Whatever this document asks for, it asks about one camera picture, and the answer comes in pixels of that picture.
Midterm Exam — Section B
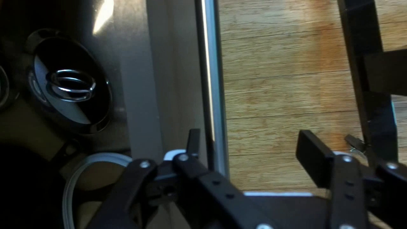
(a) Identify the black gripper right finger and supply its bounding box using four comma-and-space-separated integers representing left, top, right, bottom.
295, 129, 407, 229

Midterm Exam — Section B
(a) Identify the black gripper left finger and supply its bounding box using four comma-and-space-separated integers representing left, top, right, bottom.
86, 128, 276, 229

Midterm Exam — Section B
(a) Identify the white round container rim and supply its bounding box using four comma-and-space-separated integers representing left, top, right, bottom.
61, 152, 132, 229

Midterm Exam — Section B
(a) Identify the black chair leg frame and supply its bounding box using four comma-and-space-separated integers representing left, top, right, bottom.
337, 0, 406, 164

